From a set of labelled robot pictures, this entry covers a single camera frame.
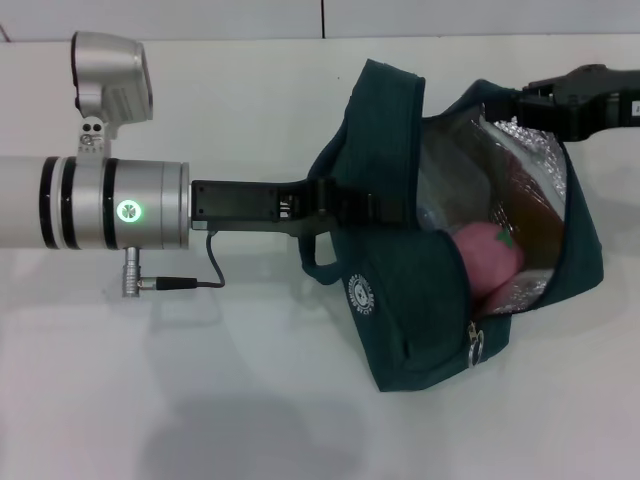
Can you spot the clear plastic lunch box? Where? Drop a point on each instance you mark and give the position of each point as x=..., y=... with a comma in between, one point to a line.
x=455, y=175

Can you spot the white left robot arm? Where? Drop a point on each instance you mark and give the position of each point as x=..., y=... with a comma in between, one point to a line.
x=80, y=205

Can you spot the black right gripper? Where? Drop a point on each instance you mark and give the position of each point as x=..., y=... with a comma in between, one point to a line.
x=600, y=100

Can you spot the yellow banana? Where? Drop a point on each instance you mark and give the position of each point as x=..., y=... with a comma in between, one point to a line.
x=535, y=210

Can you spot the pink peach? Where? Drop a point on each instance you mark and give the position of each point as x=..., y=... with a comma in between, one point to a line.
x=490, y=265

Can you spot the dark teal insulated lunch bag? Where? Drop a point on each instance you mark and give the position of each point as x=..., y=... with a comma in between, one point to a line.
x=415, y=340

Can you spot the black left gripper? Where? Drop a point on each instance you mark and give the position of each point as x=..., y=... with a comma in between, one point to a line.
x=235, y=205

